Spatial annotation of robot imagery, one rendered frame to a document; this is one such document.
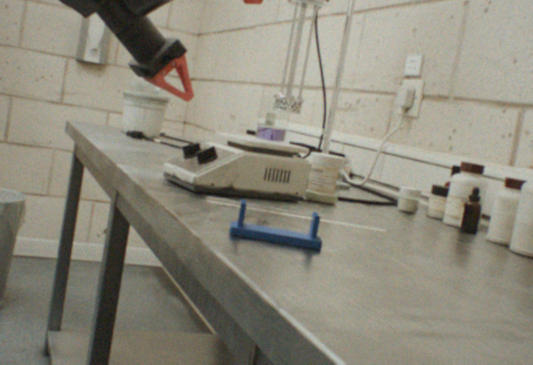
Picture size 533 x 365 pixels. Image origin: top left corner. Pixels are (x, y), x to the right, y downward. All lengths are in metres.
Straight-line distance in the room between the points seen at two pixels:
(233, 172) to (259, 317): 0.52
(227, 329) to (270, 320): 0.19
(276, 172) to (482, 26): 0.61
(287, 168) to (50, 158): 2.46
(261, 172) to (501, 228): 0.37
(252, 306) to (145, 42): 0.59
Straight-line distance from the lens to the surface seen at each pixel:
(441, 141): 1.52
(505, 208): 1.07
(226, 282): 0.61
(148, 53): 1.06
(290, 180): 1.08
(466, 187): 1.17
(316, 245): 0.74
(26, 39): 3.41
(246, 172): 1.04
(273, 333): 0.51
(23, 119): 3.42
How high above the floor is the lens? 0.89
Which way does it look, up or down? 4 degrees down
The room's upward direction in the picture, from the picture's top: 10 degrees clockwise
